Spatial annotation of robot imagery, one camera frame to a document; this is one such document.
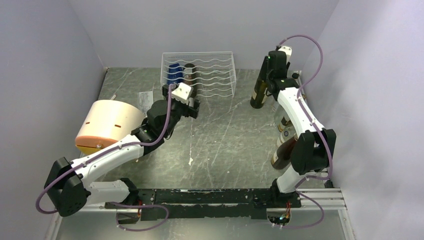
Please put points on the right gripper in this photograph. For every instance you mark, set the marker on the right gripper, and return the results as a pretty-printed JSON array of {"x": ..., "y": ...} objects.
[{"x": 263, "y": 64}]

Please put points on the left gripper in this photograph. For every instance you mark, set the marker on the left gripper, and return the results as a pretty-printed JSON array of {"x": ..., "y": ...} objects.
[{"x": 189, "y": 111}]

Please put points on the dark green bottle black cap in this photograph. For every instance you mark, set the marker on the dark green bottle black cap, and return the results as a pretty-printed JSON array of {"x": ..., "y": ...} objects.
[{"x": 258, "y": 96}]

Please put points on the blue bottle bottom row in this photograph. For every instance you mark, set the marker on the blue bottle bottom row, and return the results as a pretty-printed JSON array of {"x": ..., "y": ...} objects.
[{"x": 174, "y": 74}]

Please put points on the dark bottle silver cap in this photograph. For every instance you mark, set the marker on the dark bottle silver cap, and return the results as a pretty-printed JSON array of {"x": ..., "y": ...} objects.
[{"x": 190, "y": 78}]

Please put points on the red wine bottle gold cap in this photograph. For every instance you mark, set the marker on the red wine bottle gold cap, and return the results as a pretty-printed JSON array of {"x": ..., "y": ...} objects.
[{"x": 281, "y": 157}]

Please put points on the clear bottle black orange label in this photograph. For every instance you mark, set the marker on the clear bottle black orange label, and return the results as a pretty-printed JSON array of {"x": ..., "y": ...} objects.
[{"x": 283, "y": 123}]

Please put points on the clear bottle blue seal label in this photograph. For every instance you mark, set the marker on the clear bottle blue seal label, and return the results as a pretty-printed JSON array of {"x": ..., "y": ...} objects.
[{"x": 286, "y": 134}]

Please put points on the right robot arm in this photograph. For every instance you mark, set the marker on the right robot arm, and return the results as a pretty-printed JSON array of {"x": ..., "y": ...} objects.
[{"x": 311, "y": 149}]

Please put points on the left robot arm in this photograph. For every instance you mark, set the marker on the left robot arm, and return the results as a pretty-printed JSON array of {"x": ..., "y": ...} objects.
[{"x": 71, "y": 185}]

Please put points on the white paper card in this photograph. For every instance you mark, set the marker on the white paper card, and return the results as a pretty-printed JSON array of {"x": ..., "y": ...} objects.
[{"x": 145, "y": 100}]

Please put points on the cream orange bread box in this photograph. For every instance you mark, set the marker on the cream orange bread box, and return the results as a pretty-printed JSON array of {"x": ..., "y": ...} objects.
[{"x": 107, "y": 122}]

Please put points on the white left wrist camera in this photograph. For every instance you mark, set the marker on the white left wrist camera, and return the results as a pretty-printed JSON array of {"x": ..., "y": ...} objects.
[{"x": 182, "y": 93}]

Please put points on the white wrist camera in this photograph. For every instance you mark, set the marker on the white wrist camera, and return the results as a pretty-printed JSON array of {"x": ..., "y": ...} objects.
[
  {"x": 287, "y": 50},
  {"x": 182, "y": 93}
]

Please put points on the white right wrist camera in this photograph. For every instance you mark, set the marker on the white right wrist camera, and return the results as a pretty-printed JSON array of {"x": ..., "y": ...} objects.
[{"x": 287, "y": 50}]

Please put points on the white wire wine rack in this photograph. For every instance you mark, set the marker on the white wire wine rack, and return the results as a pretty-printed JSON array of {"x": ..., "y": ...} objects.
[{"x": 216, "y": 75}]

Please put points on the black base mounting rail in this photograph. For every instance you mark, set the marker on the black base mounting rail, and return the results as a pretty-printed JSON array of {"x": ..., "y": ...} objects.
[{"x": 154, "y": 204}]

